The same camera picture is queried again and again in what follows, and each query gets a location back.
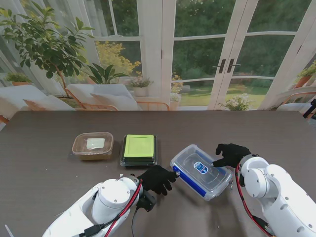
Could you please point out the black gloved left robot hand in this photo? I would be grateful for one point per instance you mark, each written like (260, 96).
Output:
(158, 179)

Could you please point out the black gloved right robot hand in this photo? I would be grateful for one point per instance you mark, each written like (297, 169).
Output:
(233, 155)

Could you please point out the black plastic tray container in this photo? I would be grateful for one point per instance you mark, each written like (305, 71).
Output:
(138, 163)

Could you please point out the clear plastic lid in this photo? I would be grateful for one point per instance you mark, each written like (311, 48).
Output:
(197, 160)

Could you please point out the clear container with blue clips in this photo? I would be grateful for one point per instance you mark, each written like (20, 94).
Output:
(195, 182)

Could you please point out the clear lid with green sticker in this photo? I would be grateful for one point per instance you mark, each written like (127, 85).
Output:
(139, 145)

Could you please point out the clear lid with white label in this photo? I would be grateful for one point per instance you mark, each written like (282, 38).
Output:
(93, 143)

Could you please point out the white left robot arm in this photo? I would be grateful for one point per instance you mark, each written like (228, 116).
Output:
(98, 209)

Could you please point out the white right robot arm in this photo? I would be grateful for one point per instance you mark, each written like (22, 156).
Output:
(271, 197)

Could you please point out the brown kraft paper container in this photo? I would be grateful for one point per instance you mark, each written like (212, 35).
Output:
(93, 156)

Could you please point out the black tripod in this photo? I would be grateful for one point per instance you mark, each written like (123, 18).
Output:
(311, 108)

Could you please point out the printed sunroom backdrop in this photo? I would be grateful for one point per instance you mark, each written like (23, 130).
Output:
(197, 49)

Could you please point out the white zip tie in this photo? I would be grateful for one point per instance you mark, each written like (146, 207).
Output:
(10, 230)

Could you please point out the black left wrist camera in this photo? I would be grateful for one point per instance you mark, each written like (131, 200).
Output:
(146, 201)

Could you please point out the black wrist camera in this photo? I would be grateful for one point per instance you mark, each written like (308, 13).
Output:
(146, 201)
(242, 180)

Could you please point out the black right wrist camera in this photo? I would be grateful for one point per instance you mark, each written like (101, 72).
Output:
(242, 180)

